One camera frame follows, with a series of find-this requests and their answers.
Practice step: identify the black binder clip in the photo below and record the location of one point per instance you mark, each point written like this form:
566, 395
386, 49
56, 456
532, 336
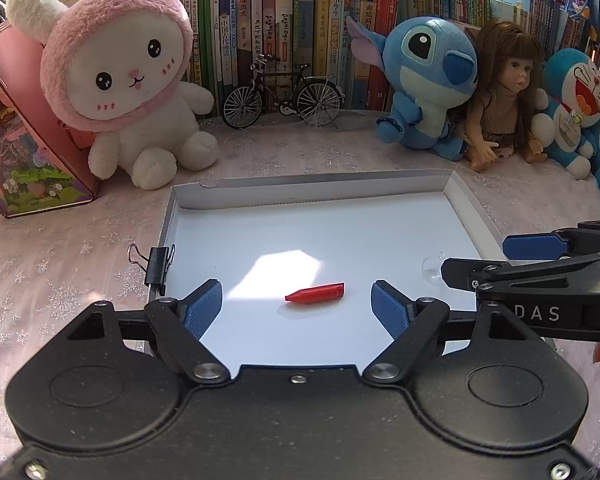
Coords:
157, 270

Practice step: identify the clear plastic dome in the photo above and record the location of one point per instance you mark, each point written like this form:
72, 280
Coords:
432, 270

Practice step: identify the blue robot cat plush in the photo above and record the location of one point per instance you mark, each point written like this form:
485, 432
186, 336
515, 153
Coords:
575, 90

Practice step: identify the brown-haired baby doll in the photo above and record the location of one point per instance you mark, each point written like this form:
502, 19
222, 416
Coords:
515, 75

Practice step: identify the red crayon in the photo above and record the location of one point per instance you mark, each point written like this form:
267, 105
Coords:
320, 292

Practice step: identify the black model bicycle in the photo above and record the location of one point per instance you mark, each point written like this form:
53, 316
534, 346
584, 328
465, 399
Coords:
284, 109

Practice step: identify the white cardboard tray box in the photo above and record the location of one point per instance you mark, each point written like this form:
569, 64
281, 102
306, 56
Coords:
280, 230

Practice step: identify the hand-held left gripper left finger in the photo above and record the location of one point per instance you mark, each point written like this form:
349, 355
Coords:
205, 306

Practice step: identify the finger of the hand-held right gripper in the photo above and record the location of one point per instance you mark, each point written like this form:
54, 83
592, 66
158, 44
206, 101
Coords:
535, 246
460, 274

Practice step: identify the blue alien plush toy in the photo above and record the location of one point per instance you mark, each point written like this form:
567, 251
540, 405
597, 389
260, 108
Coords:
420, 60

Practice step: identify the pink house-shaped toy box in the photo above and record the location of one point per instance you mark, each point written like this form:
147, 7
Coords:
30, 125

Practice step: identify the pink bunny plush toy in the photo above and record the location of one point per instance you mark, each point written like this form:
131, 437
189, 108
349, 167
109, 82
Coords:
125, 70

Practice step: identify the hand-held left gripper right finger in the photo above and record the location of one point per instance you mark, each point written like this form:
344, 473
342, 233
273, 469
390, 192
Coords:
387, 306

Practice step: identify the row of upright books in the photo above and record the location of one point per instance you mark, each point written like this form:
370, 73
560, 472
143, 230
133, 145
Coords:
280, 20

